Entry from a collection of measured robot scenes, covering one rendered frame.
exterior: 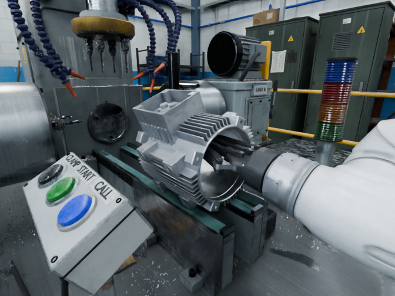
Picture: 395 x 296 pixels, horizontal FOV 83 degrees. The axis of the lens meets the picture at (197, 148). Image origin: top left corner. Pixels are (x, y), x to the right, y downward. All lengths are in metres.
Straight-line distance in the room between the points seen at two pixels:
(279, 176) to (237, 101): 0.65
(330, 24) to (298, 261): 3.30
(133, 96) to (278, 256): 0.72
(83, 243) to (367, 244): 0.28
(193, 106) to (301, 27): 3.38
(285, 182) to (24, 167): 0.55
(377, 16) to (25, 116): 3.41
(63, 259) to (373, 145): 0.41
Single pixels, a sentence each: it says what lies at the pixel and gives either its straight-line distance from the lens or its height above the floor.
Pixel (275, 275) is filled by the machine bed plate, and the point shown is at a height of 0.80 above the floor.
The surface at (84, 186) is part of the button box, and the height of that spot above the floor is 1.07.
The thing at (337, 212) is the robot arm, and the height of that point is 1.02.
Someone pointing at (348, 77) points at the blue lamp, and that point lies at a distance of 0.61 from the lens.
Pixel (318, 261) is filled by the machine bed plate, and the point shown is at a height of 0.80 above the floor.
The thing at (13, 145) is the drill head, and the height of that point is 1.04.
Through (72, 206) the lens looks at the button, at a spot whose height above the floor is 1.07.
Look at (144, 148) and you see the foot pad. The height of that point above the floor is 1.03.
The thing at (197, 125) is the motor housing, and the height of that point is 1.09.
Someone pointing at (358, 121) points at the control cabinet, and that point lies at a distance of 3.49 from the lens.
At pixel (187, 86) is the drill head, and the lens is 0.85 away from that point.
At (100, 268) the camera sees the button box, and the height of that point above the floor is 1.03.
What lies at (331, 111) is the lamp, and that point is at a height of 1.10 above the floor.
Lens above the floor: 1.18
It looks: 17 degrees down
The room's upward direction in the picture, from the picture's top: straight up
